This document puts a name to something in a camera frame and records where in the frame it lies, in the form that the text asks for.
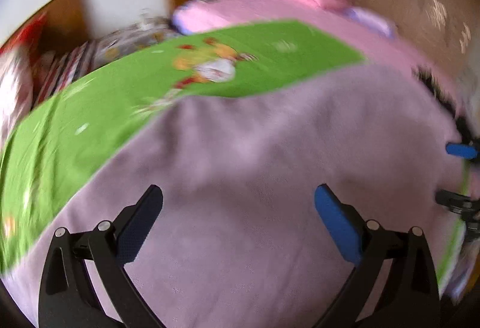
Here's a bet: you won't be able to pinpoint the pink white floral quilt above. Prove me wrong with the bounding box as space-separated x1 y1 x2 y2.
0 46 33 147

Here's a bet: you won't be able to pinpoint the lilac fleece pants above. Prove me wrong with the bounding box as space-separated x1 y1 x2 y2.
3 65 463 327

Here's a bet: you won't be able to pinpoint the left wooden headboard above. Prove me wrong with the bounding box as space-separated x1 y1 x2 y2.
1 0 93 53

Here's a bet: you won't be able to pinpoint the nightstand with patterned cover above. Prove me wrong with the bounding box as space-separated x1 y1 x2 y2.
93 17 180 69

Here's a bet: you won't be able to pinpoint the green cartoon bed sheet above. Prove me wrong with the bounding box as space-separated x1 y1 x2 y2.
1 21 460 285

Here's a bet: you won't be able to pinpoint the red pillow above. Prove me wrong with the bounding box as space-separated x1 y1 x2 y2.
1 13 47 57

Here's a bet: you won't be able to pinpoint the pink quilt on bed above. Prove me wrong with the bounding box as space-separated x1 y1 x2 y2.
172 0 458 99

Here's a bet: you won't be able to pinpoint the plaid bed sheet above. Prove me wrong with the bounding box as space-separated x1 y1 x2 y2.
32 41 98 108

